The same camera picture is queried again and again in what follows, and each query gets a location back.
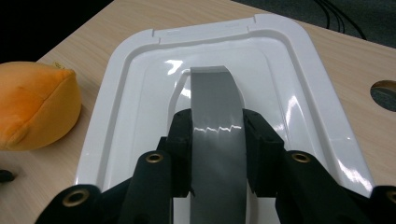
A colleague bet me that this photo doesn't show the black floor cables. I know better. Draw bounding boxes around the black floor cables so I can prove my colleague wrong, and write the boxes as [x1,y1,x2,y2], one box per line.
[313,0,369,40]

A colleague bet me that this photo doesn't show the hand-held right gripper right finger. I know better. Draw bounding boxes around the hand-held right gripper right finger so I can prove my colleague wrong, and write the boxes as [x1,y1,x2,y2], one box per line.
[242,107,372,224]

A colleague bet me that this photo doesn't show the white lid with grey handle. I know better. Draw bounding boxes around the white lid with grey handle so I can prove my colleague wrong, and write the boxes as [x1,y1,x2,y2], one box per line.
[74,12,376,224]

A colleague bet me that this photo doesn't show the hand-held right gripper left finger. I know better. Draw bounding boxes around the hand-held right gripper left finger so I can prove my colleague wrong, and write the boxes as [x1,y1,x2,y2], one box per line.
[118,107,192,224]

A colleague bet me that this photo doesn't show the orange plush toy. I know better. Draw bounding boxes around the orange plush toy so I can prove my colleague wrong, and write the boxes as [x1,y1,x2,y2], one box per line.
[0,61,83,152]

